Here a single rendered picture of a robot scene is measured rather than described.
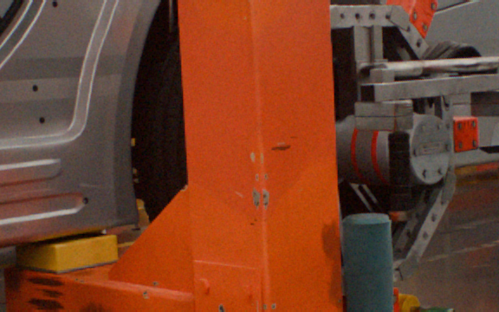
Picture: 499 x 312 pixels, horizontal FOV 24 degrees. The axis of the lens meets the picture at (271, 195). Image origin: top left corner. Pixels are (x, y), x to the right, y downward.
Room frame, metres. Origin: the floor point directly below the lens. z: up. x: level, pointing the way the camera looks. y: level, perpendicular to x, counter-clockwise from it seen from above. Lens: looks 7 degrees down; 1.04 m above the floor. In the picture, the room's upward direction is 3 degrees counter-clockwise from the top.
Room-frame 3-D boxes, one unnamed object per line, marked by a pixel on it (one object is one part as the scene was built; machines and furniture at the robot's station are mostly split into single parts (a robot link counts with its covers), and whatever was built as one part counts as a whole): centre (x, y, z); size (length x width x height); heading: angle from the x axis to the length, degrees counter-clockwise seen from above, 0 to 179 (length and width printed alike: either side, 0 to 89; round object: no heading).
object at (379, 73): (2.10, -0.19, 1.03); 0.19 x 0.18 x 0.11; 45
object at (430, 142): (2.21, -0.22, 0.85); 0.21 x 0.14 x 0.14; 45
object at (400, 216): (1.97, -0.22, 0.83); 0.04 x 0.04 x 0.16
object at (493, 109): (2.23, -0.44, 0.93); 0.09 x 0.05 x 0.05; 45
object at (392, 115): (1.99, -0.20, 0.93); 0.09 x 0.05 x 0.05; 45
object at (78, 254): (2.08, 0.37, 0.71); 0.14 x 0.14 x 0.05; 45
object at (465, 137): (2.49, -0.39, 0.85); 0.09 x 0.08 x 0.07; 135
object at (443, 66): (2.24, -0.33, 1.03); 0.19 x 0.18 x 0.11; 45
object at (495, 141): (2.29, -0.45, 0.85); 0.09 x 0.03 x 0.06; 99
